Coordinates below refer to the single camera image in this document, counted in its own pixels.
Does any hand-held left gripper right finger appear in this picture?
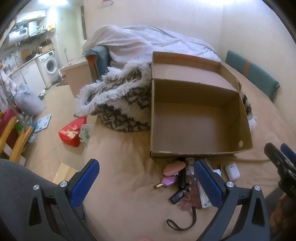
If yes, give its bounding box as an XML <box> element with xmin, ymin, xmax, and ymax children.
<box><xmin>195</xmin><ymin>159</ymin><xmax>271</xmax><ymax>241</ymax></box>

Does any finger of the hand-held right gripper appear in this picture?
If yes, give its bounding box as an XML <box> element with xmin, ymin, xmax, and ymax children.
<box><xmin>264</xmin><ymin>142</ymin><xmax>290</xmax><ymax>179</ymax></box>
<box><xmin>280</xmin><ymin>143</ymin><xmax>296</xmax><ymax>171</ymax></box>

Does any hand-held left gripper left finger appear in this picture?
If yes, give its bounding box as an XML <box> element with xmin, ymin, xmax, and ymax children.
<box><xmin>28</xmin><ymin>159</ymin><xmax>100</xmax><ymax>241</ymax></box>

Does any white booklet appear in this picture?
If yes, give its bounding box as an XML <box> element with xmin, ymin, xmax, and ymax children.
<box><xmin>198</xmin><ymin>159</ymin><xmax>222</xmax><ymax>209</ymax></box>

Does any white plug charger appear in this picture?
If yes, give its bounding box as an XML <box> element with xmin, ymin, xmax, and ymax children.
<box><xmin>211</xmin><ymin>164</ymin><xmax>223</xmax><ymax>177</ymax></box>

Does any white earbuds case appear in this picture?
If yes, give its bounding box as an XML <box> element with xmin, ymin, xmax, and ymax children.
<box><xmin>225</xmin><ymin>163</ymin><xmax>238</xmax><ymax>181</ymax></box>

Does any black cosmetic tube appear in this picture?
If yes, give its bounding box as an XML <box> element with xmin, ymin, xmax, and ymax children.
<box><xmin>178</xmin><ymin>160</ymin><xmax>187</xmax><ymax>189</ymax></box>

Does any small black printed box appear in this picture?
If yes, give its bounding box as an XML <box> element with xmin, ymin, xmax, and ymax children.
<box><xmin>170</xmin><ymin>189</ymin><xmax>189</xmax><ymax>204</ymax></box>

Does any pink oval case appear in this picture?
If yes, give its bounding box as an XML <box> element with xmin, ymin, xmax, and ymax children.
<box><xmin>165</xmin><ymin>161</ymin><xmax>186</xmax><ymax>178</ymax></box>

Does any small pink perfume bottle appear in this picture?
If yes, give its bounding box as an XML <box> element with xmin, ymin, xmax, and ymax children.
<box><xmin>155</xmin><ymin>176</ymin><xmax>177</xmax><ymax>189</ymax></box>

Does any cardboard box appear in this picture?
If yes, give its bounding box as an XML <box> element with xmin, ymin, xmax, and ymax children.
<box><xmin>149</xmin><ymin>51</ymin><xmax>253</xmax><ymax>158</ymax></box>

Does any person's right hand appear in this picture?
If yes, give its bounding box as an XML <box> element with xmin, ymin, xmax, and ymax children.
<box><xmin>269</xmin><ymin>192</ymin><xmax>296</xmax><ymax>235</ymax></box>

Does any green white plastic bag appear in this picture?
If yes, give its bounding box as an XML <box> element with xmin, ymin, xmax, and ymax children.
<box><xmin>79</xmin><ymin>124</ymin><xmax>95</xmax><ymax>146</ymax></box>

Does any red package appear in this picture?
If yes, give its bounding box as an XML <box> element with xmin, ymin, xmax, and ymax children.
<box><xmin>58</xmin><ymin>117</ymin><xmax>87</xmax><ymax>148</ymax></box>

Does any bathroom scale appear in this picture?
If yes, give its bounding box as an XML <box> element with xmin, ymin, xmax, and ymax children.
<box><xmin>34</xmin><ymin>113</ymin><xmax>54</xmax><ymax>133</ymax></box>

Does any teal headboard pad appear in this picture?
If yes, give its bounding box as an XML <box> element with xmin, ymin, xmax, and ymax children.
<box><xmin>225</xmin><ymin>50</ymin><xmax>280</xmax><ymax>102</ymax></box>

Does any fluffy patterned blanket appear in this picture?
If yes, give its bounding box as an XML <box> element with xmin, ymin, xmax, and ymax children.
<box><xmin>75</xmin><ymin>58</ymin><xmax>258</xmax><ymax>133</ymax></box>

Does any red bag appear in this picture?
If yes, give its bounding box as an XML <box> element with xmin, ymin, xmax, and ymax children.
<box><xmin>0</xmin><ymin>109</ymin><xmax>18</xmax><ymax>141</ymax></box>

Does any grey plastic bag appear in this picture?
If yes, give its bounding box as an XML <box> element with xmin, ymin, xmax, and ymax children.
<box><xmin>14</xmin><ymin>83</ymin><xmax>46</xmax><ymax>115</ymax></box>

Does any beige side table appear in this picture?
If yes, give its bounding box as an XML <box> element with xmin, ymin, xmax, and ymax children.
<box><xmin>60</xmin><ymin>57</ymin><xmax>93</xmax><ymax>98</ymax></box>

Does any white hanging cloth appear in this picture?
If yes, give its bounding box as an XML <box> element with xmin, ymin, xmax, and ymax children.
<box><xmin>0</xmin><ymin>70</ymin><xmax>17</xmax><ymax>112</ymax></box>

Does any white washing machine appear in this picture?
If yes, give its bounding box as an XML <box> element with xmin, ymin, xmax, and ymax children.
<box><xmin>36</xmin><ymin>51</ymin><xmax>59</xmax><ymax>89</ymax></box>

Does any white kitchen cabinet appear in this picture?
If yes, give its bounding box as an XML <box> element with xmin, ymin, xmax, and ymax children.
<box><xmin>9</xmin><ymin>61</ymin><xmax>47</xmax><ymax>93</ymax></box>

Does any teal cushion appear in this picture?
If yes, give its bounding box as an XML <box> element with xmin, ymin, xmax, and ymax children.
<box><xmin>85</xmin><ymin>45</ymin><xmax>112</xmax><ymax>79</ymax></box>

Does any white duvet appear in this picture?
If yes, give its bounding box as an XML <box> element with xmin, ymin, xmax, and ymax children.
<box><xmin>83</xmin><ymin>25</ymin><xmax>220</xmax><ymax>70</ymax></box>

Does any white water heater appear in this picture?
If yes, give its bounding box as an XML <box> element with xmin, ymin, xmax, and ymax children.
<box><xmin>8</xmin><ymin>27</ymin><xmax>29</xmax><ymax>45</ymax></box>

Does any white upper cabinet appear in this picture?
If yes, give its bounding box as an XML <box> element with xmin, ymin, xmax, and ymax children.
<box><xmin>16</xmin><ymin>10</ymin><xmax>47</xmax><ymax>24</ymax></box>

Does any black wrist strap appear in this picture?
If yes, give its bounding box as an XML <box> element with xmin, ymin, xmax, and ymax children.
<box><xmin>166</xmin><ymin>204</ymin><xmax>197</xmax><ymax>232</ymax></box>

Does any yellow wooden frame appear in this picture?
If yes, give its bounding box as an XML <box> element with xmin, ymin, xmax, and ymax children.
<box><xmin>0</xmin><ymin>111</ymin><xmax>33</xmax><ymax>163</ymax></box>

